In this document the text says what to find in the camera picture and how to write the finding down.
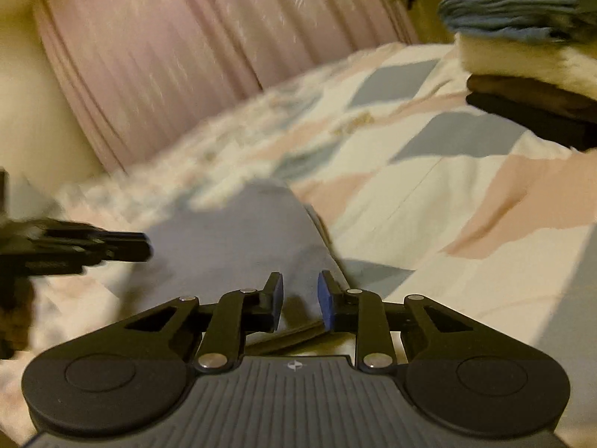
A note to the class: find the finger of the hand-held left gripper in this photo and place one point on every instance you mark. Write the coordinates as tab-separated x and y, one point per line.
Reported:
130	246

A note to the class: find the pink curtain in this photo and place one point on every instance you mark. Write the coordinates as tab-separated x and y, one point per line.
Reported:
186	46

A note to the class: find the blue folded cloth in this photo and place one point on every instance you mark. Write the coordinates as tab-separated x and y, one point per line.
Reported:
513	7

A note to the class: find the grey pants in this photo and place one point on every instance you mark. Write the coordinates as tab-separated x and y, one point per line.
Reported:
242	242

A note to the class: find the checkered quilt with bear print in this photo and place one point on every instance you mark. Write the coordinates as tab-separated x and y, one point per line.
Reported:
466	205

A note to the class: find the brown folded cloth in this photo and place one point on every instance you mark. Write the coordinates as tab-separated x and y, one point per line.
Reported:
522	91

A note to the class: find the white fluffy folded cloth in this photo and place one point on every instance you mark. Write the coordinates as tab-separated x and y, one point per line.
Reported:
513	58

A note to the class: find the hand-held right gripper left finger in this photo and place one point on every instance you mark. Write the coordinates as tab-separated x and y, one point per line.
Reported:
278	296

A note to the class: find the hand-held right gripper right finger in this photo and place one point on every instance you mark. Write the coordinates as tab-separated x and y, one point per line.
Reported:
325	298

